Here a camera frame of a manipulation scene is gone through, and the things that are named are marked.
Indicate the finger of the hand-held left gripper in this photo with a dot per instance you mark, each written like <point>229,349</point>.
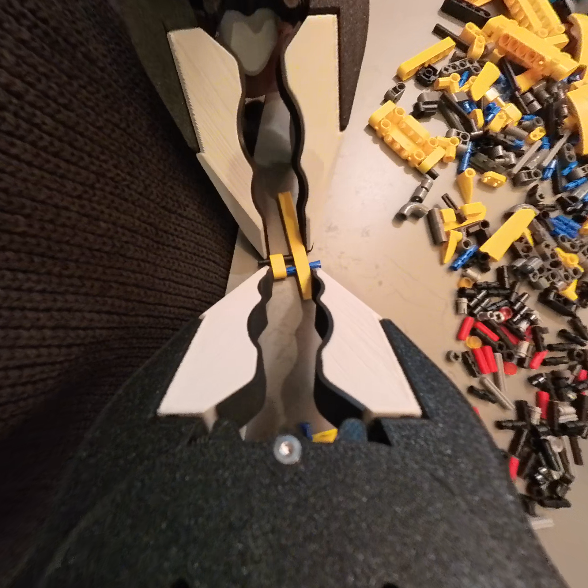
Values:
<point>216,115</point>
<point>317,92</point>

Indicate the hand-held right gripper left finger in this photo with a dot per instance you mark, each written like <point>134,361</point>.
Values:
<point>216,363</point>

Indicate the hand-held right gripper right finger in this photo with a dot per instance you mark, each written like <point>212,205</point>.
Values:
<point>363,363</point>

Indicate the long yellow toy beam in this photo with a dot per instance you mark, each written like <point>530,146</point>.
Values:
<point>303,275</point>

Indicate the blue toy pin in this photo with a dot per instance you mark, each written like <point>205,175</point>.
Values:
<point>315,264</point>

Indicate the short yellow toy connector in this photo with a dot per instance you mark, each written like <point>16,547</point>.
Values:
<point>277,266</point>

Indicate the grey elbow pipe piece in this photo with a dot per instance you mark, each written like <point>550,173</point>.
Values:
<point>406,212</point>

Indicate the pile of black red pins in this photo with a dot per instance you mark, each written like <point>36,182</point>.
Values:
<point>466,327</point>

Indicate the pile of yellow grey bricks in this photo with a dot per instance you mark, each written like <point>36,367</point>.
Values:
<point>514,41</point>

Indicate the person's dark knit sweater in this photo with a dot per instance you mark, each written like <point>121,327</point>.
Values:
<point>69,206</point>

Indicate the yellow frame block with holes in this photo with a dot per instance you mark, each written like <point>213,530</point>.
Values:
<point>399,128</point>

